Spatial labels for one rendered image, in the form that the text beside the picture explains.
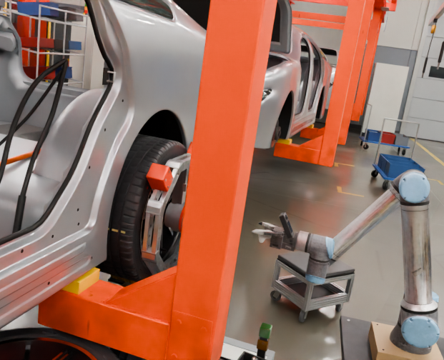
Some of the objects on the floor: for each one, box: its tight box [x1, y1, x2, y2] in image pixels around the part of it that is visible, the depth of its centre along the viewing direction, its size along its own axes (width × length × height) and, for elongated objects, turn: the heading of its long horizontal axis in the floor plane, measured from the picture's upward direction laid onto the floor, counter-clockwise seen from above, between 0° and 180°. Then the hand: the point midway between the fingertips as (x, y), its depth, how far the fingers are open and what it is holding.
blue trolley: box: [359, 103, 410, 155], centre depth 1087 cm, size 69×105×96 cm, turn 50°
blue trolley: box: [371, 117, 425, 190], centre depth 746 cm, size 104×67×96 cm, turn 140°
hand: (255, 226), depth 232 cm, fingers open, 13 cm apart
